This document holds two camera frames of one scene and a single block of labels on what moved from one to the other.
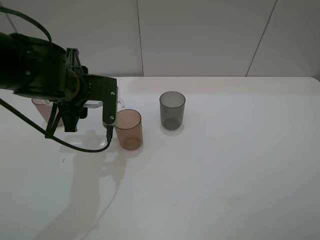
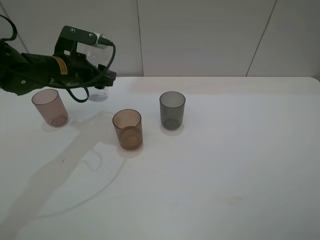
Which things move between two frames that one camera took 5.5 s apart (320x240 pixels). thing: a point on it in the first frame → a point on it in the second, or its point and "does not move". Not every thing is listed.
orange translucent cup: (129, 128) does not move
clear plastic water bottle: (93, 104) → (101, 55)
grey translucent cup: (172, 110) does not move
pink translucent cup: (46, 110) does not move
